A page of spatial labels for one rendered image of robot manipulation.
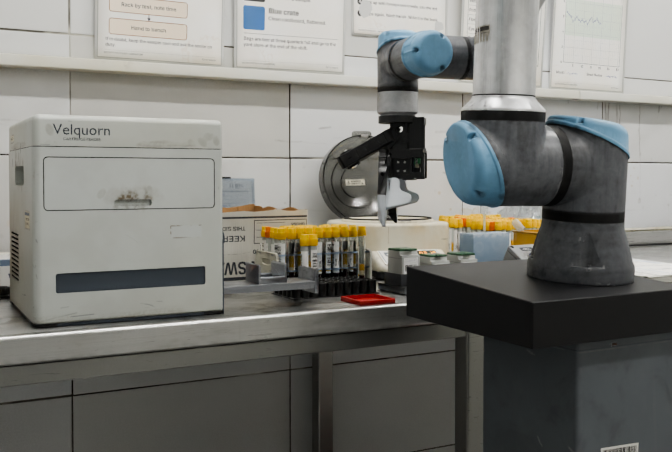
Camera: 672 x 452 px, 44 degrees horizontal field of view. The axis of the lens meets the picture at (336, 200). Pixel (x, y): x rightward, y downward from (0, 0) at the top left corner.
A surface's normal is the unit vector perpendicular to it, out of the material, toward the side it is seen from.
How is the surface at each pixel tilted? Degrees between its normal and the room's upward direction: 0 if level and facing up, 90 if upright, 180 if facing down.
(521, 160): 93
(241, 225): 94
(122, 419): 90
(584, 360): 90
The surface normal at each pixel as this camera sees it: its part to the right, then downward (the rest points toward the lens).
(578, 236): -0.36, -0.24
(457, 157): -0.94, 0.13
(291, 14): 0.48, 0.09
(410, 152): -0.22, 0.02
